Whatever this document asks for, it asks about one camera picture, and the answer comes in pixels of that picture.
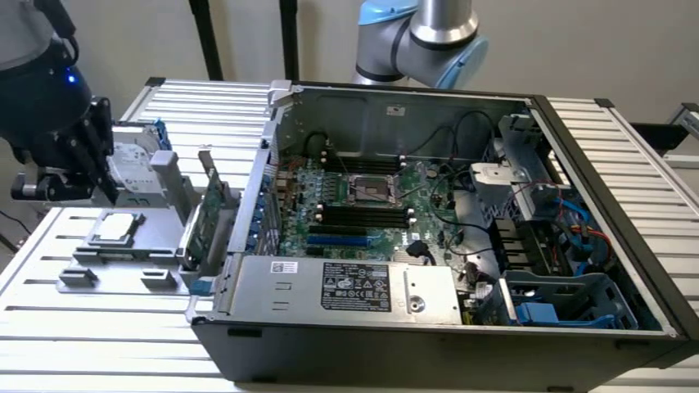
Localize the black looped wire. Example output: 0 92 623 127
304 132 330 165

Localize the blue expansion slot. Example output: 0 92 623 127
306 233 370 246

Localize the black open PC case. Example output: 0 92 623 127
184 79 699 385

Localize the thin black floor cable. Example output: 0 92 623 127
0 210 35 251

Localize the blue plastic drive cage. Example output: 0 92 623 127
499 269 642 331

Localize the short black plug cable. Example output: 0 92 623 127
406 240 438 266

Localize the red wire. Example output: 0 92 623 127
576 228 614 268

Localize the green graphics card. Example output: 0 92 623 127
177 149 232 272

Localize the blue disk bracket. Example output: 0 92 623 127
152 117 173 153

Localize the blue wire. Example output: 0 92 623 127
550 195 608 273

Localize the silver hard disk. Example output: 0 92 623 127
105 124 165 194

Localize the green motherboard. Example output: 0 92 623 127
275 157 483 268

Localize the silver CPU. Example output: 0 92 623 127
88 212 147 247

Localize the aluminium side frame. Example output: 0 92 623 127
660 102 699 165

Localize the grey parts rack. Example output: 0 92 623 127
57 149 243 296

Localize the CPU socket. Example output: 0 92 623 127
342 174 408 206

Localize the black expansion slot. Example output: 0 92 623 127
304 245 364 257

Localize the long black wire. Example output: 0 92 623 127
408 110 499 160

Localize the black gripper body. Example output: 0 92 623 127
0 61 99 173

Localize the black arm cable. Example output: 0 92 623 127
49 0 81 69

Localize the metal disk bay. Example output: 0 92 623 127
468 113 575 223

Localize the black stand pole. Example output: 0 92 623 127
188 0 226 81
278 0 302 81

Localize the silver power supply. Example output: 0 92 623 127
228 255 466 327

